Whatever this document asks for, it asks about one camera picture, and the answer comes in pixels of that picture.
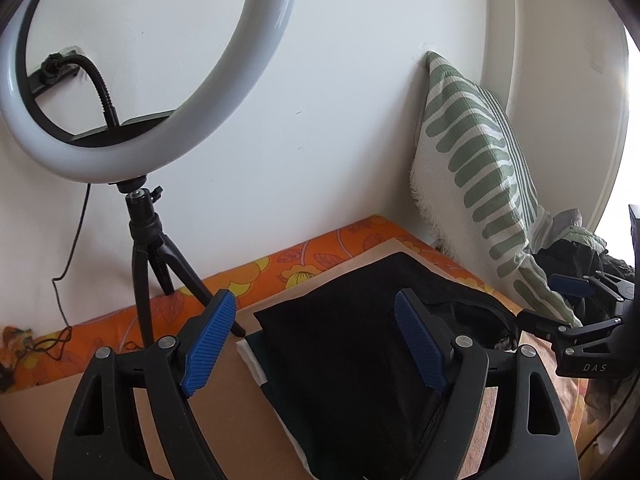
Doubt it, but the white ring light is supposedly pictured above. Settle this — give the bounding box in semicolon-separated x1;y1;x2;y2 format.
0;0;301;186

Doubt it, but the green white patterned pillow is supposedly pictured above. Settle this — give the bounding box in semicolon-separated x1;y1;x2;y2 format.
410;51;580;327

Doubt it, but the dark clothes pile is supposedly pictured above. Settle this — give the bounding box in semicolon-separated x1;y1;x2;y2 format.
529;208;640;411

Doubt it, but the black gooseneck phone holder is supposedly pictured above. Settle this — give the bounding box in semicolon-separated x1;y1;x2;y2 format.
27;49;170;148

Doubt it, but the black mini tripod stand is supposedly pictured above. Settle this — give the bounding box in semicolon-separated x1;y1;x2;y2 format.
116;176;214;348

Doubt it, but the orange floral bed sheet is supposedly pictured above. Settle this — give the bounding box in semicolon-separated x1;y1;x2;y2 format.
0;213;591;426

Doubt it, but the black power cable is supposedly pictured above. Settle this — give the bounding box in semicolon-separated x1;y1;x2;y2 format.
8;182;92;361

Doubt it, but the stack of folded clothes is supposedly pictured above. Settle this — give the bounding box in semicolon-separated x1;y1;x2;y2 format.
236;330;320;479

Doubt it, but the black sheer garment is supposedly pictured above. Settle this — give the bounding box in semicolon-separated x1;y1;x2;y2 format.
255;252;521;479

